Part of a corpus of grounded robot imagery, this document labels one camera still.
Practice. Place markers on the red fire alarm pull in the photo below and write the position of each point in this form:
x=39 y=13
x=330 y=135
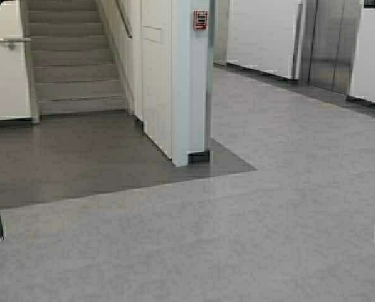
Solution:
x=200 y=20

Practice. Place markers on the white door with handle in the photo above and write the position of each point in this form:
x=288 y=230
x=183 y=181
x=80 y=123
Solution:
x=18 y=101

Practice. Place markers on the staircase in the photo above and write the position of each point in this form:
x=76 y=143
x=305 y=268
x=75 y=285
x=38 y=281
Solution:
x=74 y=66

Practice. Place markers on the steel elevator door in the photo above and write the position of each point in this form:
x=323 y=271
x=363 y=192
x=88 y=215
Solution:
x=330 y=40

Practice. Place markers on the stair handrail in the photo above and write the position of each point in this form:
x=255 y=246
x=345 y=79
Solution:
x=124 y=17

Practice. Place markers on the black wall sign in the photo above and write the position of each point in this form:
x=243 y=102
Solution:
x=369 y=4

